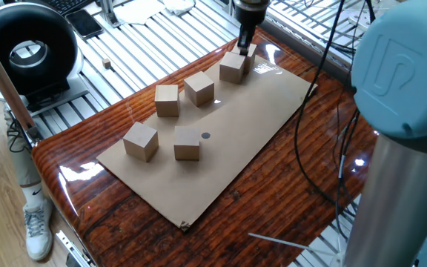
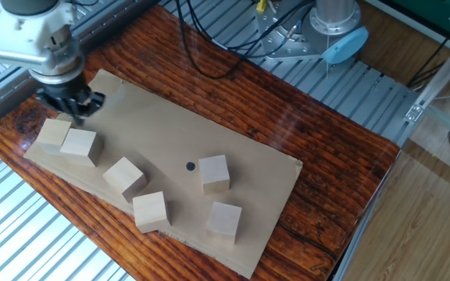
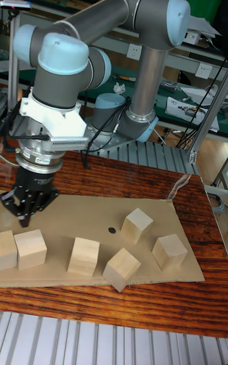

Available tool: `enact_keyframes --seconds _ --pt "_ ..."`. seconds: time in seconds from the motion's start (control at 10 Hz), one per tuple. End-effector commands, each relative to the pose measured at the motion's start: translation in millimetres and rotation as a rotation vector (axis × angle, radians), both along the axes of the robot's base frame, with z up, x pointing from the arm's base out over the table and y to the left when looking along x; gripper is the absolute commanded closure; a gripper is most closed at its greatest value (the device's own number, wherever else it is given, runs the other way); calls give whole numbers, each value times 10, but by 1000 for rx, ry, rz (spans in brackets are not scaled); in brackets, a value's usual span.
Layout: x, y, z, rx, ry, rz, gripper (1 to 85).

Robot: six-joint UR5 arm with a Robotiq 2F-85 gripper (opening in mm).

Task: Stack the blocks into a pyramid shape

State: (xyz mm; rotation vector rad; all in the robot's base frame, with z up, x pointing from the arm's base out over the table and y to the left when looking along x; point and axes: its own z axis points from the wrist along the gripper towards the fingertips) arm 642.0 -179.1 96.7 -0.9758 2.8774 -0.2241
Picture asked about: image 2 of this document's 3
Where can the brown cardboard sheet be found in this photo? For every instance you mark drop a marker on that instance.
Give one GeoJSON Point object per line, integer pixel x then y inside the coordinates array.
{"type": "Point", "coordinates": [162, 129]}

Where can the aluminium frame post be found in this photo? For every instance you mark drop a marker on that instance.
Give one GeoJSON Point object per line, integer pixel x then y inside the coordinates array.
{"type": "Point", "coordinates": [443, 74]}

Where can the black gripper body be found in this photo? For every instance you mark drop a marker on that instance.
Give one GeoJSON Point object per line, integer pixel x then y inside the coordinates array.
{"type": "Point", "coordinates": [63, 89]}

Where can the white zip tie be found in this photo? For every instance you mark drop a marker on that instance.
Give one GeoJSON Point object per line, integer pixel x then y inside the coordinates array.
{"type": "Point", "coordinates": [327, 58]}

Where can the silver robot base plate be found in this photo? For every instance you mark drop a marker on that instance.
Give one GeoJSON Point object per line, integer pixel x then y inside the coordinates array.
{"type": "Point", "coordinates": [279, 47]}

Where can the grey blue UR5 robot arm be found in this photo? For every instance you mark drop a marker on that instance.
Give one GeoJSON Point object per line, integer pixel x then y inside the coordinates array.
{"type": "Point", "coordinates": [336, 11]}

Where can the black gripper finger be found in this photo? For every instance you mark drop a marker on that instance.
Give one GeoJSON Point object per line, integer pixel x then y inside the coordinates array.
{"type": "Point", "coordinates": [59, 107]}
{"type": "Point", "coordinates": [92, 102]}

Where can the black round dot sticker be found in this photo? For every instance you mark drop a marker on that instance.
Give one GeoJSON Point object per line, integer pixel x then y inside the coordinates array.
{"type": "Point", "coordinates": [190, 166]}

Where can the light wooden cube block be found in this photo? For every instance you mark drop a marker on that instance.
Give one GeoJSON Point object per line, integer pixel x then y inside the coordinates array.
{"type": "Point", "coordinates": [223, 220]}
{"type": "Point", "coordinates": [151, 210]}
{"type": "Point", "coordinates": [213, 171]}
{"type": "Point", "coordinates": [51, 132]}
{"type": "Point", "coordinates": [123, 175]}
{"type": "Point", "coordinates": [78, 144]}

